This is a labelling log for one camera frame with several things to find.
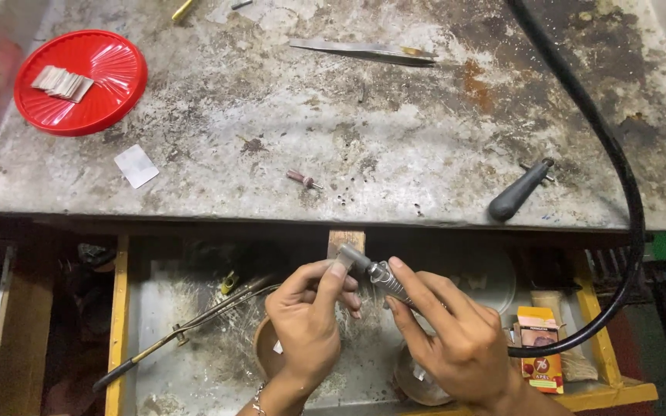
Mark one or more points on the wooden bench pin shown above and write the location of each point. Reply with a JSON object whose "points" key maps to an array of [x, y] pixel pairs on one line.
{"points": [[344, 238]]}

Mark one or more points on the round grey metal dish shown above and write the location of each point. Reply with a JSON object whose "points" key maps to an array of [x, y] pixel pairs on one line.
{"points": [[492, 283]]}

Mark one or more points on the brown wooden bowl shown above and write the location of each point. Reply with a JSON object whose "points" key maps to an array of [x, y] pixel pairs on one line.
{"points": [[408, 384], [263, 352]]}

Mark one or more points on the silver rotary tool handpiece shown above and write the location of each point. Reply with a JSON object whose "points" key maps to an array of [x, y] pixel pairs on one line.
{"points": [[382, 277]]}

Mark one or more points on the small silver metal plate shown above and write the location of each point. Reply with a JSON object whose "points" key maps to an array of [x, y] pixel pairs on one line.
{"points": [[136, 166], [343, 263]]}

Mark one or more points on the small brass fitting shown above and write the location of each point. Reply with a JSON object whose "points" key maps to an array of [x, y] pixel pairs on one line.
{"points": [[229, 283]]}

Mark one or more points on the large steel tweezers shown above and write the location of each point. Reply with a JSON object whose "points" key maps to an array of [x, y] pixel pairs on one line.
{"points": [[362, 52]]}

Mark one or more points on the stack of silver plates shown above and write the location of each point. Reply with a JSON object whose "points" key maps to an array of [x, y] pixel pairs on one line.
{"points": [[62, 84]]}

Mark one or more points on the yellow wooden drawer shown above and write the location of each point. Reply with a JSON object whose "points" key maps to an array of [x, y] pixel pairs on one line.
{"points": [[118, 300]]}

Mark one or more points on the red round plastic lid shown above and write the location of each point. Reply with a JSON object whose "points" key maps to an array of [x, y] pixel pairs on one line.
{"points": [[107, 63]]}

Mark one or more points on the orange cigarette pack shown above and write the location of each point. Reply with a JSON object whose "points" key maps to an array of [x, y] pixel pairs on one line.
{"points": [[539, 352]]}

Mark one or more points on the brass soldering torch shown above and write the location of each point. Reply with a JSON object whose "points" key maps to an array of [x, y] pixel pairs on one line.
{"points": [[154, 351]]}

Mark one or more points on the person's right hand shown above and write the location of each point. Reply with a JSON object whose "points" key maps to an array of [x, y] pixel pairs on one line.
{"points": [[460, 346]]}

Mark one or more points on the person's left hand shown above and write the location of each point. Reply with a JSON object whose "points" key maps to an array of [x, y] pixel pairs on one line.
{"points": [[301, 323]]}

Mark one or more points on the pink grinding bit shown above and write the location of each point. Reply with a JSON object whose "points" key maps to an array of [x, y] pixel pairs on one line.
{"points": [[301, 178]]}

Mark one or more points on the small dark metal rod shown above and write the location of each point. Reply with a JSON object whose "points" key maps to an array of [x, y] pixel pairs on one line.
{"points": [[241, 4]]}

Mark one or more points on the beige sandpaper roll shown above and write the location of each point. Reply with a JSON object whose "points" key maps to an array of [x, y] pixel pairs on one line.
{"points": [[577, 365]]}

